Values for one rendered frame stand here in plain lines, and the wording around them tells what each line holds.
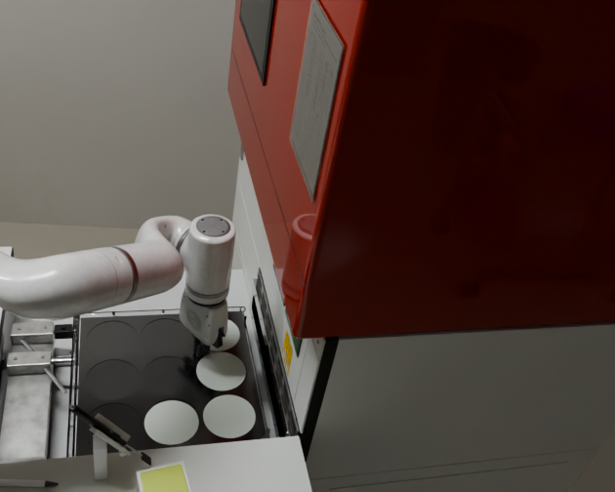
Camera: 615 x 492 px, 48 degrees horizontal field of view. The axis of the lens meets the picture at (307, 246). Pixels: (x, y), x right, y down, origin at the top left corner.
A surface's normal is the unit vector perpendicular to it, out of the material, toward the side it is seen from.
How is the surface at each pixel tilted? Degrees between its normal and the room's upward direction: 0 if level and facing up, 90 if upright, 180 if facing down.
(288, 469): 0
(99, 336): 0
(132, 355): 0
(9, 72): 90
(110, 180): 90
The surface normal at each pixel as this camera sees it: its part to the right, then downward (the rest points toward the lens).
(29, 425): 0.15, -0.77
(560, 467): 0.22, 0.64
